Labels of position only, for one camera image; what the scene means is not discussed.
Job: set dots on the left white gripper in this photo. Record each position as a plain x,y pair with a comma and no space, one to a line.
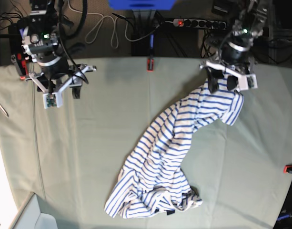
240,79

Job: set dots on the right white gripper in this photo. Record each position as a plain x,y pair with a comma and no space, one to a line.
52,89

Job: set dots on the blue white striped t-shirt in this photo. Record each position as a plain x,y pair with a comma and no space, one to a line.
151,180

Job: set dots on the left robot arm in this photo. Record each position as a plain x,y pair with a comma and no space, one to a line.
232,60

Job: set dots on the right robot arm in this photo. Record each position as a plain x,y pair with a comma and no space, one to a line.
44,41

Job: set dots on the black power strip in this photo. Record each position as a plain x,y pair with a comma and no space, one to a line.
200,24

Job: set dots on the red black left clamp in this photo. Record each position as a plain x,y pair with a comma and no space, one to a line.
20,64

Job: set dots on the red black clamp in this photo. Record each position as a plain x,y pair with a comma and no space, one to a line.
20,64
288,169
150,60

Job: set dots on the green table cloth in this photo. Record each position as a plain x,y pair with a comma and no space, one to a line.
71,156

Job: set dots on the red black centre clamp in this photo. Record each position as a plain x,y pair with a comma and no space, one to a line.
150,60

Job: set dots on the metal strip on cloth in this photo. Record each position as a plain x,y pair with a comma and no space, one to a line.
3,111

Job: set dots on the blue box overhead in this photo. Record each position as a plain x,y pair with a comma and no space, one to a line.
141,4

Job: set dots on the red black right clamp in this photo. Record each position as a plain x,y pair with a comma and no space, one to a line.
288,169

